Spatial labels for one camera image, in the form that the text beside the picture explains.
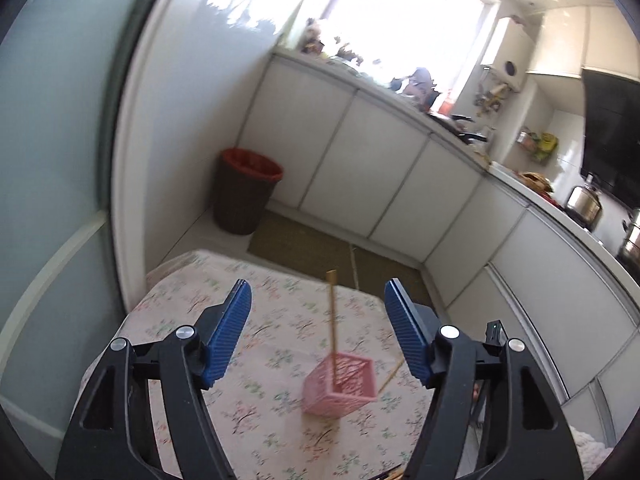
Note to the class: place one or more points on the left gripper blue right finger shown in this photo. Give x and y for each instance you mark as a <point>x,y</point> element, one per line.
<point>414,326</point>

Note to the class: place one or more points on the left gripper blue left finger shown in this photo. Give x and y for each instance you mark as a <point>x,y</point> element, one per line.
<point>222,327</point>

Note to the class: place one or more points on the bamboo chopstick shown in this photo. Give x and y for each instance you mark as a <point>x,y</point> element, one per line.
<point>391,376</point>
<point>331,279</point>

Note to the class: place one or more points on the white kitchen base cabinets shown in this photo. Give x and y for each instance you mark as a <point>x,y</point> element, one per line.
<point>360,163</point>

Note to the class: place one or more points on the floral tablecloth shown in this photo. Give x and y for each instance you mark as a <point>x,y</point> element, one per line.
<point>256,408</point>

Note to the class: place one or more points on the brown floor mat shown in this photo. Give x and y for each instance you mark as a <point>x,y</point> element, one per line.
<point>374,271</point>
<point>302,249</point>

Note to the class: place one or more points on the pink perforated utensil basket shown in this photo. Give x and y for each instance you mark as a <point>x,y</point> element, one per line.
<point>339,385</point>

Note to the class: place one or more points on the dark bin with red liner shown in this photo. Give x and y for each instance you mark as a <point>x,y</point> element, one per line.
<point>243,185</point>

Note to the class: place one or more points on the stainless steel kettle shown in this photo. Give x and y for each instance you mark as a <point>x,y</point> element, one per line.
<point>583,204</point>

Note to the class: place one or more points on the black frying pan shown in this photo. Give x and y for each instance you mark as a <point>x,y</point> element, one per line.
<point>460,126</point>

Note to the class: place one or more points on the stainless steel steamer pot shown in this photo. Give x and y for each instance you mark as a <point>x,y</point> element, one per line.
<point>629,251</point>

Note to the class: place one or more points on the black range hood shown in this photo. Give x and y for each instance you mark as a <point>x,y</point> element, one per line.
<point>611,153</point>

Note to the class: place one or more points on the white wall water heater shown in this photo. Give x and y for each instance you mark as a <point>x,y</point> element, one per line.
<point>508,53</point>

